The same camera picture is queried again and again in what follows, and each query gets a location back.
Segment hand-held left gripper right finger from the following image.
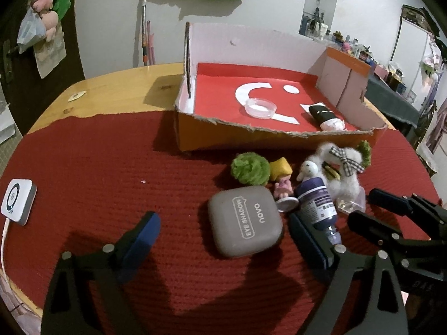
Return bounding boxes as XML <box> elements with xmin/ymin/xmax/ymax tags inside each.
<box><xmin>288</xmin><ymin>212</ymin><xmax>410</xmax><ymax>335</ymax></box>

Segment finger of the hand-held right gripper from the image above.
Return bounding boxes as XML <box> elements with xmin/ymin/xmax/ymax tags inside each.
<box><xmin>347</xmin><ymin>211</ymin><xmax>428</xmax><ymax>269</ymax></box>
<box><xmin>368</xmin><ymin>188</ymin><xmax>447</xmax><ymax>233</ymax></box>

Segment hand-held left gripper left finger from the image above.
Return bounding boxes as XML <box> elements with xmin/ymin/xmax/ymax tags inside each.
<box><xmin>41</xmin><ymin>211</ymin><xmax>162</xmax><ymax>335</ymax></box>

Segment small clear plastic box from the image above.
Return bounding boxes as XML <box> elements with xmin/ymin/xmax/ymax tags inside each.
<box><xmin>337</xmin><ymin>186</ymin><xmax>367</xmax><ymax>215</ymax></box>

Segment dark blue bottle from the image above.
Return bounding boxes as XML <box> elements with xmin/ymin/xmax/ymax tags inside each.
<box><xmin>296</xmin><ymin>177</ymin><xmax>344</xmax><ymax>245</ymax></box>

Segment white plush toy checkered bow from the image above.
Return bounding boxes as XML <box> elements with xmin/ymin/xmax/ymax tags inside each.
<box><xmin>311</xmin><ymin>141</ymin><xmax>365</xmax><ymax>199</ymax></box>

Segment green pompom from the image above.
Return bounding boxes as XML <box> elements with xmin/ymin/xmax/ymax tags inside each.
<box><xmin>230</xmin><ymin>152</ymin><xmax>271</xmax><ymax>185</ymax></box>
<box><xmin>358</xmin><ymin>140</ymin><xmax>372</xmax><ymax>168</ymax></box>

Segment grey makeup case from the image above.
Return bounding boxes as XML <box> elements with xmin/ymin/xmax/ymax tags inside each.
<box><xmin>208</xmin><ymin>186</ymin><xmax>284</xmax><ymax>259</ymax></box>

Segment cardboard box with red lining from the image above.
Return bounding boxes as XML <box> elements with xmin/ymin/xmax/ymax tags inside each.
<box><xmin>175</xmin><ymin>22</ymin><xmax>389</xmax><ymax>152</ymax></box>

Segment yellow-haired doll figurine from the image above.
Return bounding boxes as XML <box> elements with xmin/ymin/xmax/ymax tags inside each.
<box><xmin>269</xmin><ymin>157</ymin><xmax>299</xmax><ymax>213</ymax></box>

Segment small white sheep figurine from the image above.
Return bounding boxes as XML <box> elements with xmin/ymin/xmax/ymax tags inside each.
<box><xmin>297</xmin><ymin>161</ymin><xmax>318</xmax><ymax>183</ymax></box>

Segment red woven mat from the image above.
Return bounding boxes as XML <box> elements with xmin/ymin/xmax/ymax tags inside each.
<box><xmin>0</xmin><ymin>110</ymin><xmax>441</xmax><ymax>323</ymax></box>

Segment dark green table cloth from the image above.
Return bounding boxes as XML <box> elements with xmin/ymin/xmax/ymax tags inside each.
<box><xmin>365</xmin><ymin>73</ymin><xmax>420</xmax><ymax>137</ymax></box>

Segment black and white wrapped bundle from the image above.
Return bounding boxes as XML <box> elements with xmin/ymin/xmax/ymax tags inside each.
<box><xmin>308</xmin><ymin>103</ymin><xmax>346</xmax><ymax>131</ymax></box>

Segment white square device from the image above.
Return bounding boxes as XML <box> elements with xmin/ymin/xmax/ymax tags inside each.
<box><xmin>1</xmin><ymin>179</ymin><xmax>37</xmax><ymax>226</ymax></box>

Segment clear round plastic dish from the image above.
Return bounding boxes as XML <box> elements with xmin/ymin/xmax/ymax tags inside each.
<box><xmin>245</xmin><ymin>98</ymin><xmax>277</xmax><ymax>119</ymax></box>

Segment row of bottles and trinkets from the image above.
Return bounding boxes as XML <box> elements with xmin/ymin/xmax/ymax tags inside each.
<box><xmin>326</xmin><ymin>30</ymin><xmax>420</xmax><ymax>102</ymax></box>

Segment white paper scraps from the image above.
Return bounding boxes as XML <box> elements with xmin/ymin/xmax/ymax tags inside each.
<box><xmin>0</xmin><ymin>103</ymin><xmax>16</xmax><ymax>144</ymax></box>

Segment dark wooden door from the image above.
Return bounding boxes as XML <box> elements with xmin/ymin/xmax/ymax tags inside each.
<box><xmin>0</xmin><ymin>0</ymin><xmax>86</xmax><ymax>137</ymax></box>

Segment brown paper bag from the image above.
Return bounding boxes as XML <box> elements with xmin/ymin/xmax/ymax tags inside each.
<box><xmin>33</xmin><ymin>31</ymin><xmax>67</xmax><ymax>79</ymax></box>

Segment translucent plastic bag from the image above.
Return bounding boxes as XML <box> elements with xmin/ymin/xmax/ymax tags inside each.
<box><xmin>17</xmin><ymin>7</ymin><xmax>47</xmax><ymax>54</ymax></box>

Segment pink plush toy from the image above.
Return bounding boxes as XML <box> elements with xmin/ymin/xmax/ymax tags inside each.
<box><xmin>30</xmin><ymin>0</ymin><xmax>59</xmax><ymax>40</ymax></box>

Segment green plush toy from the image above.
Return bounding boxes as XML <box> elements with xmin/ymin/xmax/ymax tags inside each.
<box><xmin>54</xmin><ymin>0</ymin><xmax>72</xmax><ymax>21</ymax></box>

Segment white cable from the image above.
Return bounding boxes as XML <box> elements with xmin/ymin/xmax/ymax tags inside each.
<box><xmin>0</xmin><ymin>216</ymin><xmax>12</xmax><ymax>280</ymax></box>

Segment wall mirror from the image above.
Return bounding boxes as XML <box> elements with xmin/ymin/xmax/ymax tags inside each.
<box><xmin>299</xmin><ymin>0</ymin><xmax>341</xmax><ymax>40</ymax></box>

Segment mop handle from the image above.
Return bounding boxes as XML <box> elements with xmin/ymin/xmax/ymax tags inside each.
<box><xmin>141</xmin><ymin>0</ymin><xmax>149</xmax><ymax>67</ymax></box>

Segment door handle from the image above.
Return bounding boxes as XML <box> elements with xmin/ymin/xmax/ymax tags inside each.
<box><xmin>2</xmin><ymin>40</ymin><xmax>22</xmax><ymax>84</ymax></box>

